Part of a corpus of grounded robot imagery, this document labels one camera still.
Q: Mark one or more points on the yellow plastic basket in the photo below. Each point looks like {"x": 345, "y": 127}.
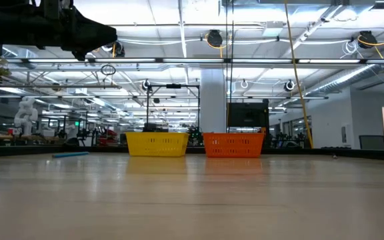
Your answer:
{"x": 157, "y": 145}

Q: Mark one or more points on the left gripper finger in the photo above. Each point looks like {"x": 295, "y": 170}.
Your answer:
{"x": 92, "y": 31}
{"x": 82, "y": 48}

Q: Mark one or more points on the black monitor screen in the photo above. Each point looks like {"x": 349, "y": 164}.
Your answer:
{"x": 248, "y": 115}

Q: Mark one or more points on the black gantry frame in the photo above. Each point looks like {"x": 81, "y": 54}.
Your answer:
{"x": 173, "y": 86}

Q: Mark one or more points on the long ceiling light bar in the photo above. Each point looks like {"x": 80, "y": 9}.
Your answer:
{"x": 192, "y": 60}

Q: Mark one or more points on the silver ventilation duct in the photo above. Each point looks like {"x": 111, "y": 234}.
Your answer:
{"x": 345, "y": 78}

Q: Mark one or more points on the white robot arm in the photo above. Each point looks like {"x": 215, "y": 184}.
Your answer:
{"x": 25, "y": 116}

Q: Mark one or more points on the black metal table frame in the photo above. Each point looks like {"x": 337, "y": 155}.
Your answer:
{"x": 278, "y": 150}

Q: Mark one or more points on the blue pencil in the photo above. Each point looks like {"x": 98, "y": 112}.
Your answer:
{"x": 70, "y": 154}

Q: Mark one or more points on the red equipment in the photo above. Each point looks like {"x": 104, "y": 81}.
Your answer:
{"x": 108, "y": 137}

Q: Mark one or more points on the orange plastic basket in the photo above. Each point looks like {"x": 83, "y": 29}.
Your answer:
{"x": 233, "y": 145}

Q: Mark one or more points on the white building column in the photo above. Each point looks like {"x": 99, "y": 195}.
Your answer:
{"x": 213, "y": 100}

